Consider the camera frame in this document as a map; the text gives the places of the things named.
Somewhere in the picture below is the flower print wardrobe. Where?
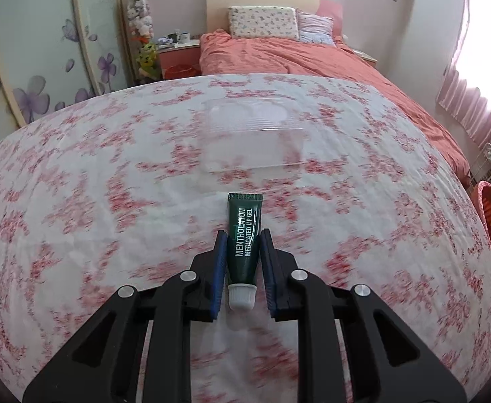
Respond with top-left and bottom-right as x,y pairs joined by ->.
0,0 -> 136,157

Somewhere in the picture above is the wooden bedside table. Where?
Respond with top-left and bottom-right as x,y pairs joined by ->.
350,48 -> 379,66

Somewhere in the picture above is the coral nightstand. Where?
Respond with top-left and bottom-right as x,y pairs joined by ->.
157,39 -> 203,81

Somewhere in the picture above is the red bag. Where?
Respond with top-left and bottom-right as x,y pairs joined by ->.
164,64 -> 200,80

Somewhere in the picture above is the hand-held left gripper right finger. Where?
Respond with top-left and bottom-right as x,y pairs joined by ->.
259,228 -> 467,403

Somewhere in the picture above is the coral duvet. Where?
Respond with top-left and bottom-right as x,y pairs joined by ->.
198,29 -> 471,186

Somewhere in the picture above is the yellow green plush toy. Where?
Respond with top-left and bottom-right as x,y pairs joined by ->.
138,42 -> 161,79

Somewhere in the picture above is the white floral pillow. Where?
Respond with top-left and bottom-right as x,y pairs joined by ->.
227,6 -> 300,42

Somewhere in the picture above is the floral bed sheet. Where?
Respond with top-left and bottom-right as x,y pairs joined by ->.
0,73 -> 491,403

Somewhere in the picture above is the coral pillow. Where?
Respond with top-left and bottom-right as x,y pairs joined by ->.
316,0 -> 345,37

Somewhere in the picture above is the pink curtain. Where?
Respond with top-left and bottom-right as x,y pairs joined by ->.
436,0 -> 491,144

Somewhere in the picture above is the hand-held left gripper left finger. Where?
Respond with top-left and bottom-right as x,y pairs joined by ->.
22,230 -> 228,403

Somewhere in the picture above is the striped pink pillow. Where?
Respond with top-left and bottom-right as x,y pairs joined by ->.
298,12 -> 337,46

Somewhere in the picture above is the dark green lip gel tube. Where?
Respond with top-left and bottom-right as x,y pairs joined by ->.
226,192 -> 265,312

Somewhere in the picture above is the plush toy display column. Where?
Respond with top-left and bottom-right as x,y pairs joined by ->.
124,0 -> 157,81

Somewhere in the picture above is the clear plastic packaging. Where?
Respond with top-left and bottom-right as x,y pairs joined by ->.
201,97 -> 306,174

